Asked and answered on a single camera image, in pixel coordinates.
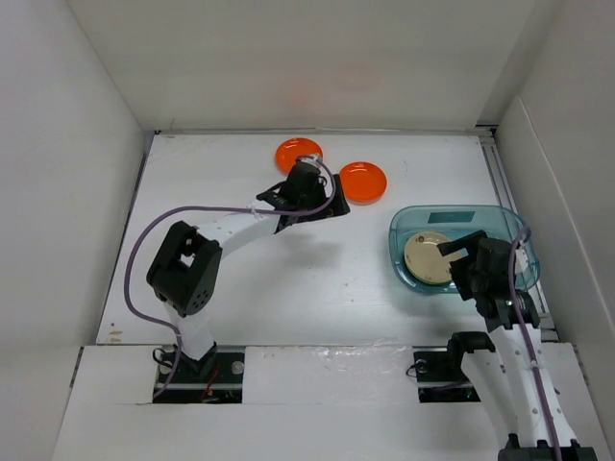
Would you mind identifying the cream plate with flowers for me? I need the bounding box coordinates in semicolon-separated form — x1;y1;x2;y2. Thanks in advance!
404;231;464;285

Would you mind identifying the orange plate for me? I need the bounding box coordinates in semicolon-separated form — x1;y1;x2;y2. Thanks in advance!
339;161;388;204
274;137;324;174

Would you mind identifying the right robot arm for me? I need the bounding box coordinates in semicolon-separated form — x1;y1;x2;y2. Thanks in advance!
437;226;597;460

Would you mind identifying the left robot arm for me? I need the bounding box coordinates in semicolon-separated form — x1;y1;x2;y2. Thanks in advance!
146;159;350;381

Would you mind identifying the teal plastic bin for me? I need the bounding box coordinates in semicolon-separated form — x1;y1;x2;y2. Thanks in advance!
388;205;525;295

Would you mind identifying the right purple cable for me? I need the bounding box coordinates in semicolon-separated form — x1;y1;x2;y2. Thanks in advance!
506;225;566;461

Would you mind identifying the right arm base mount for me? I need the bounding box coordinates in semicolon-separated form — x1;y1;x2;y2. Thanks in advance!
406;331;509;404

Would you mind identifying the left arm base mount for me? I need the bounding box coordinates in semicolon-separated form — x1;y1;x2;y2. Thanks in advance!
153;347;246;404

